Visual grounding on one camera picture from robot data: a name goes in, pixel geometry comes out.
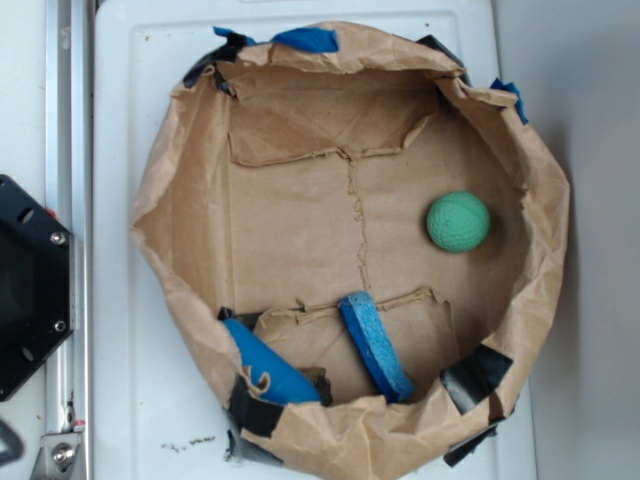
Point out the blue sponge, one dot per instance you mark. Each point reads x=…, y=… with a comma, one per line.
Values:
x=367, y=330

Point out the brown paper bag bin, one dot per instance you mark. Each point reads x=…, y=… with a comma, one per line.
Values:
x=283, y=180

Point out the green foam ball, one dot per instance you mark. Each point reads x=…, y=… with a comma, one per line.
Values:
x=458, y=222

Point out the blue plastic bottle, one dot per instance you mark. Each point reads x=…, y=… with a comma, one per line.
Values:
x=275, y=379

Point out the white plastic tray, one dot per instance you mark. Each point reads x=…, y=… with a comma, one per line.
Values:
x=153, y=415

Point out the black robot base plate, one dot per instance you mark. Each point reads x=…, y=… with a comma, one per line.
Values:
x=35, y=286

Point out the aluminium extrusion rail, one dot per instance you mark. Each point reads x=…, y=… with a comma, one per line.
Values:
x=69, y=72

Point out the metal corner bracket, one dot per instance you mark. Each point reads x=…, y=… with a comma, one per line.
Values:
x=60, y=457

